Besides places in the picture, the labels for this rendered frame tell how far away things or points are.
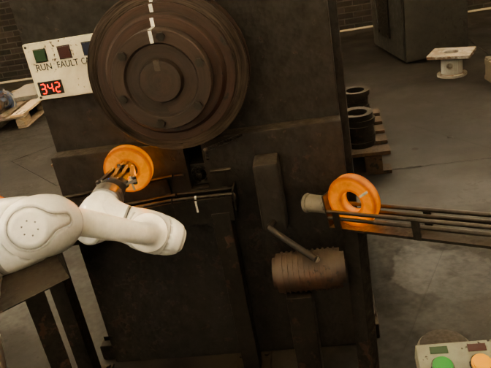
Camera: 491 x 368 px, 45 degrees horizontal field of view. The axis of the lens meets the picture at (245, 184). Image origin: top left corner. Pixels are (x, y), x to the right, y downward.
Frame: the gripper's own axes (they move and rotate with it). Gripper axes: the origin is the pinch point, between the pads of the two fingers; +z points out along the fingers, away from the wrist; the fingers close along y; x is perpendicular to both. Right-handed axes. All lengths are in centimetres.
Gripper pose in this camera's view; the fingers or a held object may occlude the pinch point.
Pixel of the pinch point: (127, 163)
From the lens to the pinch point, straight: 190.1
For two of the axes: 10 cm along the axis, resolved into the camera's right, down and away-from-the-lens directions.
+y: 9.8, -1.2, -1.4
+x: -1.7, -8.8, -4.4
